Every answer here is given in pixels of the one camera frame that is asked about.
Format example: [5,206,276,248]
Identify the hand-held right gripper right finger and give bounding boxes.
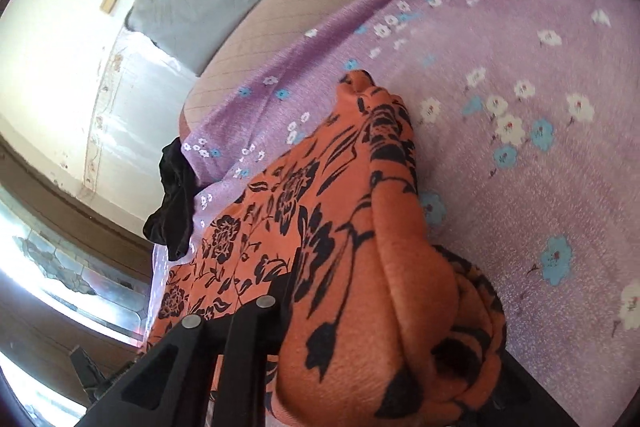
[500,342,571,427]

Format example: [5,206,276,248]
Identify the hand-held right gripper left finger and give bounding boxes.
[80,274,301,427]

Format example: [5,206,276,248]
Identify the orange black floral dress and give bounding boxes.
[145,69,508,427]

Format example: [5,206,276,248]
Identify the wooden stained glass door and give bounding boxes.
[0,134,157,427]

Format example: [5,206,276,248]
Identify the black cloth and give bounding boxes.
[143,138,202,261]

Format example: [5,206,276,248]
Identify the purple floral bedsheet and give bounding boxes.
[147,0,640,427]

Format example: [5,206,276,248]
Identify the grey brown mattress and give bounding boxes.
[177,0,483,142]

